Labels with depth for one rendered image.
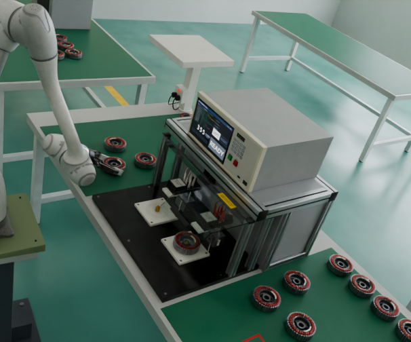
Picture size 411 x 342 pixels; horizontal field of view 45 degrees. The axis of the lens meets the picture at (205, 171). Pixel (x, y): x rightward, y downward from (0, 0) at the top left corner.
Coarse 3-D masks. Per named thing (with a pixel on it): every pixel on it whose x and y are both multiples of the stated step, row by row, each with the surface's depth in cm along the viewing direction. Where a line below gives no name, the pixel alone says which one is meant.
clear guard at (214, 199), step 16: (176, 192) 185; (192, 192) 187; (208, 192) 190; (224, 192) 193; (192, 208) 179; (208, 208) 181; (224, 208) 184; (240, 208) 186; (176, 224) 178; (192, 224) 175; (208, 224) 174; (224, 224) 176; (240, 224) 178; (192, 240) 172
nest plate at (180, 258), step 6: (162, 240) 204; (168, 240) 204; (168, 246) 201; (174, 252) 199; (198, 252) 203; (204, 252) 203; (174, 258) 198; (180, 258) 197; (186, 258) 198; (192, 258) 199; (198, 258) 200; (180, 264) 196
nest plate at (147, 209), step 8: (152, 200) 224; (160, 200) 225; (136, 208) 218; (144, 208) 218; (152, 208) 219; (160, 208) 220; (144, 216) 213; (152, 216) 214; (160, 216) 216; (152, 224) 210
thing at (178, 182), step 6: (168, 180) 216; (174, 180) 216; (180, 180) 218; (168, 186) 216; (174, 186) 213; (180, 186) 214; (186, 186) 215; (192, 186) 220; (198, 186) 221; (168, 192) 215; (174, 192) 213
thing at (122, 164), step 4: (104, 160) 240; (108, 160) 241; (112, 160) 243; (116, 160) 244; (120, 160) 244; (108, 164) 239; (112, 164) 242; (116, 164) 242; (120, 164) 243; (124, 164) 241; (120, 168) 238; (124, 168) 241
